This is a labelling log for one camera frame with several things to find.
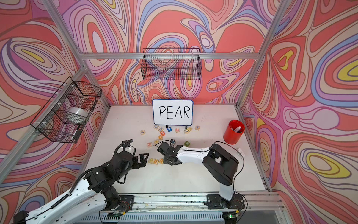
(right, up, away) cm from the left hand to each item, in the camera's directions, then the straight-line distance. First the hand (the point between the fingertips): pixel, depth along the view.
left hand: (143, 156), depth 75 cm
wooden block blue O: (+2, +14, +29) cm, 32 cm away
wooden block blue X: (+33, +14, +29) cm, 46 cm away
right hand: (+14, -8, +13) cm, 21 cm away
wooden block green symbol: (+4, +4, +20) cm, 21 cm away
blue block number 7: (+12, +12, +29) cm, 34 cm away
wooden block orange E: (+5, -7, +13) cm, 15 cm away
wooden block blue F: (-7, +11, +26) cm, 29 cm away
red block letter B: (+7, +10, +26) cm, 28 cm away
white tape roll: (-32, +23, -6) cm, 40 cm away
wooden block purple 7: (+25, +11, +26) cm, 38 cm away
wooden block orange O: (+6, +7, +23) cm, 25 cm away
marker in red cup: (+59, +13, +17) cm, 62 cm away
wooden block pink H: (-1, +3, +19) cm, 19 cm away
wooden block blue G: (+5, +13, +28) cm, 31 cm away
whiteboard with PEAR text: (+16, +26, +26) cm, 40 cm away
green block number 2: (+25, +3, +20) cm, 32 cm away
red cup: (+57, +12, +18) cm, 61 cm away
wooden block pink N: (+18, +12, +26) cm, 34 cm away
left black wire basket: (-38, +23, -6) cm, 45 cm away
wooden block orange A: (+8, -7, +12) cm, 16 cm away
